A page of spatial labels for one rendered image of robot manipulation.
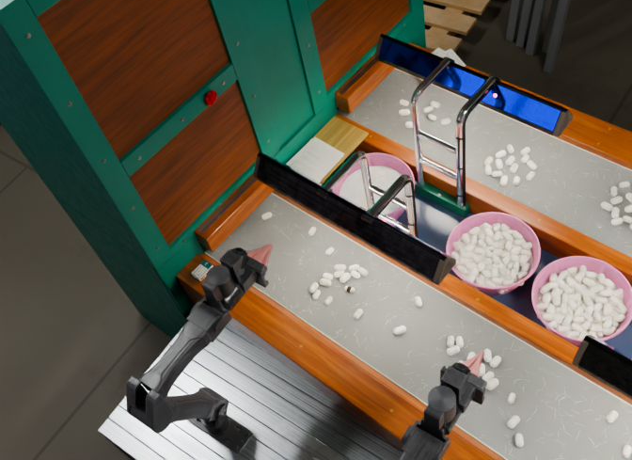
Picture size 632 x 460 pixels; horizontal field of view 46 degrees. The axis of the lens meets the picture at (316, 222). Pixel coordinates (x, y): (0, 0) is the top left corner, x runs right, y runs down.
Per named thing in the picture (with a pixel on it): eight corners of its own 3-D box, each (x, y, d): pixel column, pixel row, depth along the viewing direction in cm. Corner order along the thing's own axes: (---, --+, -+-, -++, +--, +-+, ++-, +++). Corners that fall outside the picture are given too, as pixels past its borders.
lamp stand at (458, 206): (465, 217, 232) (464, 119, 197) (413, 191, 242) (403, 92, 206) (497, 178, 239) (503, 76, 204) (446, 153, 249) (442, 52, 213)
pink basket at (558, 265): (599, 375, 196) (605, 359, 188) (511, 324, 209) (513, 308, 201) (646, 303, 206) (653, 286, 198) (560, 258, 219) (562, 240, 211)
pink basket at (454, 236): (529, 313, 210) (531, 297, 202) (437, 294, 218) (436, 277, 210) (545, 238, 223) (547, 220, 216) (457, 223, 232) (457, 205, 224)
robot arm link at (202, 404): (213, 386, 201) (136, 393, 172) (231, 398, 198) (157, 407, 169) (204, 406, 202) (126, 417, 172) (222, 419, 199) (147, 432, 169)
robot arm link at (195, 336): (198, 296, 180) (113, 397, 167) (227, 312, 176) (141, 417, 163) (212, 321, 190) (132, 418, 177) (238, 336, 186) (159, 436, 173)
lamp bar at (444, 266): (437, 287, 178) (436, 271, 172) (254, 178, 208) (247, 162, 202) (456, 263, 181) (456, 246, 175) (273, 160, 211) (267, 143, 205)
